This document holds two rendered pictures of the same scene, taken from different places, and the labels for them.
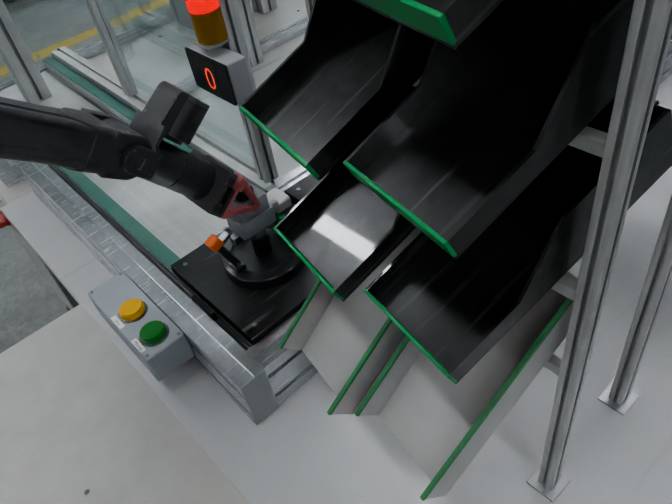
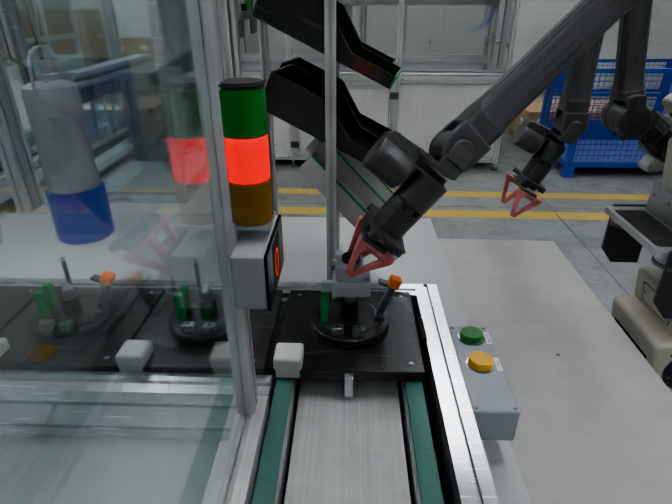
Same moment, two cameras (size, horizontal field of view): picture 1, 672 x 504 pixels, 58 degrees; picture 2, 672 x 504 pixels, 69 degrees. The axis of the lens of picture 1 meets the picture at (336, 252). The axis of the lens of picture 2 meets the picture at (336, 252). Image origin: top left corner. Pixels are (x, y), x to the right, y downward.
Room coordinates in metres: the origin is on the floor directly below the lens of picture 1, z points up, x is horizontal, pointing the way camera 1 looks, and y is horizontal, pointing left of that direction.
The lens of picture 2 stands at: (1.34, 0.53, 1.49)
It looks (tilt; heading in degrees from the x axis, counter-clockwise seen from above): 27 degrees down; 217
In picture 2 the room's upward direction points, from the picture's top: straight up
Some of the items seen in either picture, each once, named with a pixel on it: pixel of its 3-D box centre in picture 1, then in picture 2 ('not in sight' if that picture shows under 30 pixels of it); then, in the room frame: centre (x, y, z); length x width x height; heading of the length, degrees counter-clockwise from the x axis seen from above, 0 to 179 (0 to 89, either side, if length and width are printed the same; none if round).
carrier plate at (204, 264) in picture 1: (267, 262); (349, 330); (0.75, 0.12, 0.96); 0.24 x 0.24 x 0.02; 35
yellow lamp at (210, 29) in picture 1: (208, 23); (250, 198); (0.97, 0.13, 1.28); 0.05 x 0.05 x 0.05
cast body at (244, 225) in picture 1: (253, 204); (345, 273); (0.75, 0.11, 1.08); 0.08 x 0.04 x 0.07; 125
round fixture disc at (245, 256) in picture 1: (264, 254); (349, 321); (0.75, 0.12, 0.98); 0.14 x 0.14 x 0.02
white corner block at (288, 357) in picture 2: (275, 205); (288, 360); (0.88, 0.09, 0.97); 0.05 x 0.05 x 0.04; 35
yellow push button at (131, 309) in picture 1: (132, 311); (480, 362); (0.69, 0.34, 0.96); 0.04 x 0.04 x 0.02
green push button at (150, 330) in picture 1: (153, 333); (471, 336); (0.63, 0.30, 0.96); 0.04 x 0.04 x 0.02
